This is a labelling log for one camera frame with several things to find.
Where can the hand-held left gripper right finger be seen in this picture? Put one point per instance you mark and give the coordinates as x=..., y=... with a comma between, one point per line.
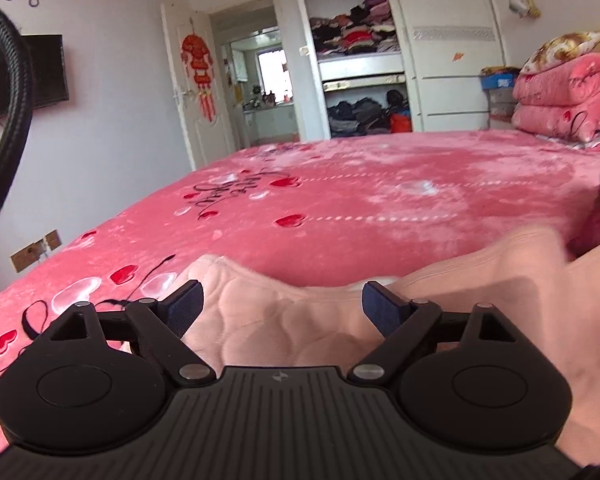
x=380, y=305

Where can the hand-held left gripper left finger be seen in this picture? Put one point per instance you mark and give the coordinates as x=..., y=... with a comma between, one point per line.
x=185, y=305

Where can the pink quilted top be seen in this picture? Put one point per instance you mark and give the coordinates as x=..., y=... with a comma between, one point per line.
x=305, y=320

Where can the pile of dark folded clothes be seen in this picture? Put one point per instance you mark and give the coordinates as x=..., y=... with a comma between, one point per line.
x=360, y=112

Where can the pile of mixed folded clothes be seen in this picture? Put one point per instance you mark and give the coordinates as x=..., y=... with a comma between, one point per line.
x=360, y=35

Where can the pink heart-print bed blanket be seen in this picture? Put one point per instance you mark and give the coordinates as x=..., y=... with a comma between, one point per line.
x=355, y=200

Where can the white room door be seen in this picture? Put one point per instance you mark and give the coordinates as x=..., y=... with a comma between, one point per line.
x=185, y=135

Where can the white kitchen cabinets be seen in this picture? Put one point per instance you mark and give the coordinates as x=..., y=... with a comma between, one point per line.
x=270, y=122

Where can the dark red garment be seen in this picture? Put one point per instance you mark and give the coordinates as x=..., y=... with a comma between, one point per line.
x=592, y=225

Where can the stack of cardboard boxes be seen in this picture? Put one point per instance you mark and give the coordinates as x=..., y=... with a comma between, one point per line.
x=502, y=107

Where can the white wardrobe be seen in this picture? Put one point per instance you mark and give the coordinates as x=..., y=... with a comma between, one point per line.
x=360, y=65

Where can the kitchen window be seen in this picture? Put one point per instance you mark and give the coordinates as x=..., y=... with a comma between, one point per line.
x=272, y=72

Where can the red knot door ornament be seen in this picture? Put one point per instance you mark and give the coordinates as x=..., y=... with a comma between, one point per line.
x=197, y=55

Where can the white wardrobe sliding door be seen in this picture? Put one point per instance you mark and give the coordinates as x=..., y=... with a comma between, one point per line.
x=445, y=10

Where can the floral pillow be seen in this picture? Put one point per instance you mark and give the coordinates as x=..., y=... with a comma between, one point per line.
x=560, y=52

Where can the white hair dryer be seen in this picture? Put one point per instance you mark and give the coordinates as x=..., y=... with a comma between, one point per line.
x=519, y=5

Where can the yellow hanging ornament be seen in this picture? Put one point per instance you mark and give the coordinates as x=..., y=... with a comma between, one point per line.
x=532, y=5

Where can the brass wall socket panel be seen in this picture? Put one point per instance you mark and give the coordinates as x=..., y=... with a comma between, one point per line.
x=25, y=257

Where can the wall-mounted black television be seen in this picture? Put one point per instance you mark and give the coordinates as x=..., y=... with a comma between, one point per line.
x=45, y=75

